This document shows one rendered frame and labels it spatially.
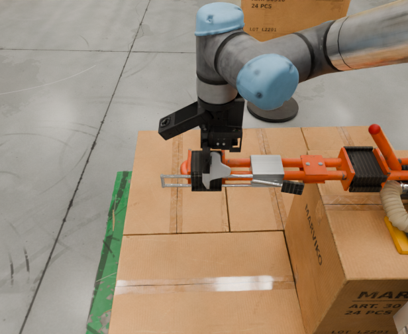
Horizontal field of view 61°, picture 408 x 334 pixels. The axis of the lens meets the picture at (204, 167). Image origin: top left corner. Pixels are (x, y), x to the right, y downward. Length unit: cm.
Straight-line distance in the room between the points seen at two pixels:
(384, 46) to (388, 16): 3
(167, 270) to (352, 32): 96
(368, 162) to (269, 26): 155
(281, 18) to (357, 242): 163
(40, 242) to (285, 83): 181
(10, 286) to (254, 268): 127
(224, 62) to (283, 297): 87
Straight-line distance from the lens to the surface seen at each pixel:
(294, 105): 284
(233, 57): 52
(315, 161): 82
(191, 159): 78
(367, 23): 51
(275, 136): 171
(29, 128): 288
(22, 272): 206
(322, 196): 95
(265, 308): 120
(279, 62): 49
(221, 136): 67
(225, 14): 56
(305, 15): 228
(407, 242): 92
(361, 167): 84
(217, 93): 61
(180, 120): 67
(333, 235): 89
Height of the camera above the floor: 164
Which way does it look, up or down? 46 degrees down
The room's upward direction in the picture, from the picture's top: straight up
